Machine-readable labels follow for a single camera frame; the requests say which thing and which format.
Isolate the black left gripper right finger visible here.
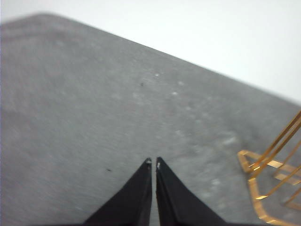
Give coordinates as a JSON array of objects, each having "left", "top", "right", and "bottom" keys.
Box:
[{"left": 155, "top": 156, "right": 227, "bottom": 226}]

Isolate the gold wire cup holder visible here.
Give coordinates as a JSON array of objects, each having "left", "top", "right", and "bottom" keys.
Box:
[{"left": 237, "top": 109, "right": 301, "bottom": 226}]

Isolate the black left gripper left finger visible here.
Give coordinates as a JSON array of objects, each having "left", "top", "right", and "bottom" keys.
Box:
[{"left": 83, "top": 157, "right": 153, "bottom": 226}]

